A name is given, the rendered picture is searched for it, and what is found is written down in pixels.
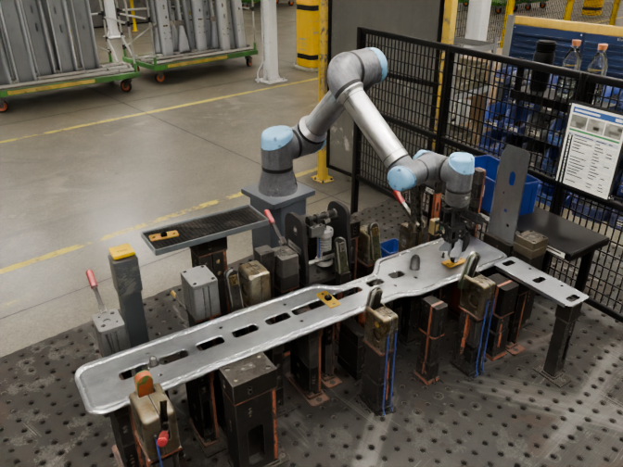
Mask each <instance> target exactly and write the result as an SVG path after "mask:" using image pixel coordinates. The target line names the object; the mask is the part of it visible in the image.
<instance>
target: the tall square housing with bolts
mask: <svg viewBox="0 0 623 467"><path fill-rule="evenodd" d="M180 273H181V280H182V288H183V295H184V305H185V307H186V309H187V315H188V322H189V327H192V326H195V325H198V324H200V323H203V322H207V321H210V320H213V319H216V318H218V317H219V316H218V315H221V311H220V300H219V290H218V280H217V278H216V277H215V275H214V274H213V273H212V272H211V271H210V270H209V269H208V268H207V267H206V266H205V265H201V266H197V267H195V268H191V269H188V270H185V271H181V272H180ZM220 343H221V338H220V337H219V338H216V339H213V340H210V341H208V342H206V343H203V344H200V346H201V347H202V349H203V350H205V349H207V348H208V347H212V346H215V345H217V344H220Z"/></svg>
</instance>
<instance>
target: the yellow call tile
mask: <svg viewBox="0 0 623 467"><path fill-rule="evenodd" d="M108 252H109V253H110V255H111V256H112V257H113V258H114V260H115V259H122V258H126V257H129V256H132V255H135V252H134V250H133V248H132V247H131V246H130V244H129V243H128V244H124V245H120V246H114V247H110V248H109V249H108Z"/></svg>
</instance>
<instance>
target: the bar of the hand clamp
mask: <svg viewBox="0 0 623 467"><path fill-rule="evenodd" d="M425 190H426V185H425V184H424V183H420V184H418V185H416V186H415V187H413V188H412V189H410V200H411V222H413V223H414V225H415V231H414V232H416V218H417V221H418V222H419V223H420V225H419V226H418V227H417V228H418V229H420V230H422V229H423V209H422V192H424V191H425Z"/></svg>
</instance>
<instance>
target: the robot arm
mask: <svg viewBox="0 0 623 467"><path fill-rule="evenodd" d="M387 74H388V63H387V60H386V57H385V56H384V54H383V53H382V52H381V51H380V50H379V49H377V48H374V47H371V48H369V47H365V48H364V49H360V50H354V51H349V52H343V53H340V54H338V55H336V56H335V57H334V58H333V59H332V60H331V62H330V63H329V65H328V68H327V73H326V78H327V83H328V87H329V89H330V90H329V91H328V92H327V94H326V95H325V96H324V98H323V99H322V100H321V102H320V103H319V104H318V105H317V107H316V108H315V109H314V110H313V112H312V113H311V114H310V116H305V117H303V118H302V119H301V120H300V121H299V122H298V124H297V125H296V126H294V127H292V128H290V127H288V126H282V125H280V126H273V127H270V128H268V129H266V130H265V131H263V132H262V134H261V168H262V171H261V177H260V181H259V183H258V190H259V192H260V193H261V194H262V195H265V196H271V197H282V196H291V195H293V194H295V193H296V192H297V191H298V182H297V179H296V176H295V174H294V171H293V159H296V158H301V157H304V156H307V155H309V154H314V153H316V152H318V151H319V150H321V149H322V148H323V147H324V145H325V143H326V140H325V138H326V136H327V130H328V129H329V128H330V127H331V125H332V124H333V123H334V122H335V121H336V120H337V118H338V117H339V116H340V115H341V114H342V113H343V111H344V110H345V109H346V110H347V111H348V112H349V114H350V115H351V117H352V118H353V119H354V121H355V122H356V124H357V125H358V127H359V128H360V130H361V131H362V133H363V134H364V136H365V137H366V139H367V140H368V142H369V143H370V144H371V146H372V147H373V149H374V150H375V152H376V153H377V155H378V156H379V157H380V158H381V160H382V161H383V163H384V164H385V165H386V167H387V168H388V170H389V172H388V184H389V185H390V187H391V188H392V189H394V190H395V191H399V192H401V191H405V190H408V189H412V188H413V187H415V186H416V185H418V184H420V183H424V182H426V181H428V180H430V179H432V178H434V179H437V180H441V181H443V182H446V183H447V184H446V193H445V205H442V206H440V214H439V220H436V221H435V229H434V235H436V234H439V235H440V236H441V237H442V238H444V243H443V244H442V245H440V246H439V251H448V256H449V258H450V259H452V258H453V257H454V262H457V261H458V260H459V259H460V258H461V257H462V255H463V254H464V252H465V251H466V249H467V247H468V245H469V243H470V232H469V225H468V221H466V219H469V220H470V221H471V222H473V223H475V224H480V225H482V223H483V222H484V220H485V218H483V217H482V215H480V214H479V213H476V212H472V211H470V210H468V206H469V203H470V196H471V189H472V182H473V175H474V172H475V168H474V167H475V158H474V157H473V156H472V155H470V154H468V153H462V152H456V153H452V154H451V155H450V157H446V156H442V155H440V154H437V153H434V152H432V151H425V150H420V151H418V152H417V154H415V155H414V157H413V159H412V158H411V157H410V156H409V154H408V153H407V151H406V150H405V148H404V147H403V146H402V144H401V142H400V141H399V140H398V138H397V137H396V135H395V134H394V132H393V131H391V129H390V128H389V126H388V125H387V123H386V122H385V120H384V119H383V117H382V116H381V115H380V113H379V112H378V110H377V109H376V107H375V106H374V104H373V103H372V101H371V100H370V99H369V97H368V96H367V94H366V92H367V91H368V90H369V89H370V88H371V87H372V86H373V85H374V84H378V83H381V82H382V81H383V80H385V78H386V77H387ZM462 216H463V217H462ZM437 224H439V230H438V231H436V225H437Z"/></svg>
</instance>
